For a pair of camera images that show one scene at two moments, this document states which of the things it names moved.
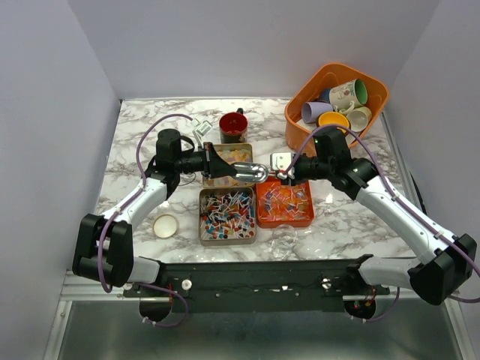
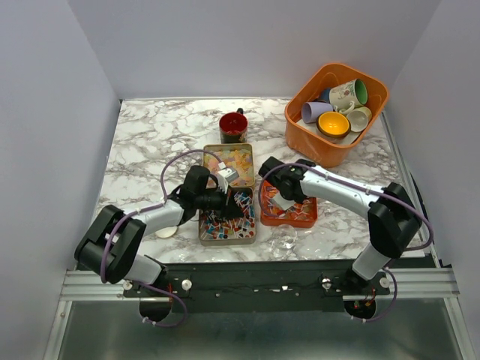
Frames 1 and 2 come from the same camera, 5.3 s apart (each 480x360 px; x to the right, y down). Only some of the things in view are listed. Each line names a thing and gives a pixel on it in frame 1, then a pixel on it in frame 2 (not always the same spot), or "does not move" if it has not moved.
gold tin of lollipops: [228, 217] does not move
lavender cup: [310, 110] does not move
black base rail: [259, 287] does not move
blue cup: [324, 95] does not move
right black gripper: [295, 172] to [300, 198]
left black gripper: [214, 166] to [229, 208]
